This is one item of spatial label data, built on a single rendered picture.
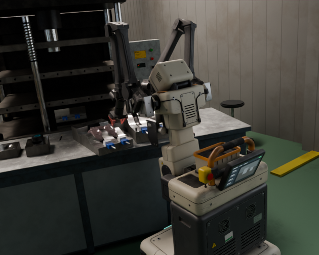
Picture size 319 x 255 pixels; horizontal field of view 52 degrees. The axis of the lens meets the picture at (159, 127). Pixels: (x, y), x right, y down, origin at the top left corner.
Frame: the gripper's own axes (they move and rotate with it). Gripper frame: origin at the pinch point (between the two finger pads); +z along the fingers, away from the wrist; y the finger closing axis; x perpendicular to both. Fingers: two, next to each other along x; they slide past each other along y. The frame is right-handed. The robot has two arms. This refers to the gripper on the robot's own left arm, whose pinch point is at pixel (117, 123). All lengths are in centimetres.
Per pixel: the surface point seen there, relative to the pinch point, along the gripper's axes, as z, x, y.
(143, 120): 19.2, -15.7, -35.0
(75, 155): 25.9, -7.3, 24.9
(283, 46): 5, -64, -274
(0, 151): 36, -41, 64
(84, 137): 22.3, -18.0, 13.1
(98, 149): 14.7, 3.3, 13.9
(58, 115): 52, -83, 6
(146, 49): -2, -84, -78
